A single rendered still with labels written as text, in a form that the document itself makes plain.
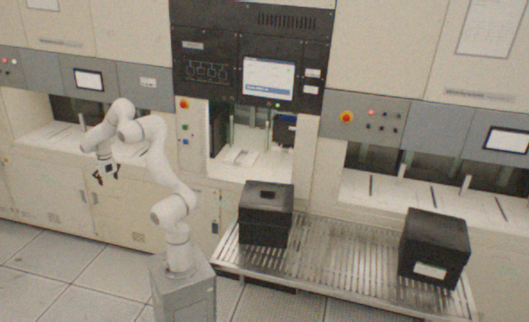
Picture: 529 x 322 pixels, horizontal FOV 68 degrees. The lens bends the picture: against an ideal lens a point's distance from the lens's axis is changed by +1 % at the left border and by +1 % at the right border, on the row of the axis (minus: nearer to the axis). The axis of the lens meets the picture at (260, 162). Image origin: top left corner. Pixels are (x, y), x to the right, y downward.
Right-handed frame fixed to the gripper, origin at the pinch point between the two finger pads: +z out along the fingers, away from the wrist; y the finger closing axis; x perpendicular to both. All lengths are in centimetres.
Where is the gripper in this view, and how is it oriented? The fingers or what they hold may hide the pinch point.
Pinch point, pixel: (108, 180)
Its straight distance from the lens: 235.8
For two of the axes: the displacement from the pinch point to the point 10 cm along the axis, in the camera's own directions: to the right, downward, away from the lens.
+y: 6.4, -3.5, 6.9
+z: -0.5, 8.7, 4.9
